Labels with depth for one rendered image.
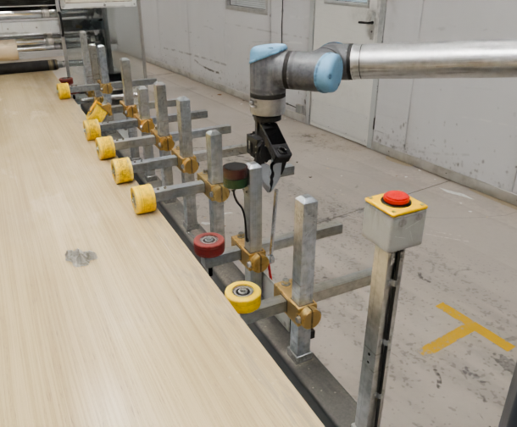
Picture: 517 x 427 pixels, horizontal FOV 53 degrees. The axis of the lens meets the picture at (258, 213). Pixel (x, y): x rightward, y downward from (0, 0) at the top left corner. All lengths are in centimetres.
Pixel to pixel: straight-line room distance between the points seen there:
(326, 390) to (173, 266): 45
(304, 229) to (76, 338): 50
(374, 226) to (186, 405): 42
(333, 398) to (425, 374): 120
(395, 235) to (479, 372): 169
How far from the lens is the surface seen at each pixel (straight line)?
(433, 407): 226
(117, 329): 110
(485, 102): 406
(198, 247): 134
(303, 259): 112
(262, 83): 129
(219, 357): 100
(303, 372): 127
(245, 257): 138
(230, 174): 124
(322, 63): 124
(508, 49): 133
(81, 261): 133
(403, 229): 83
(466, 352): 255
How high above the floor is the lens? 157
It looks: 26 degrees down
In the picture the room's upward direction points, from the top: straight up
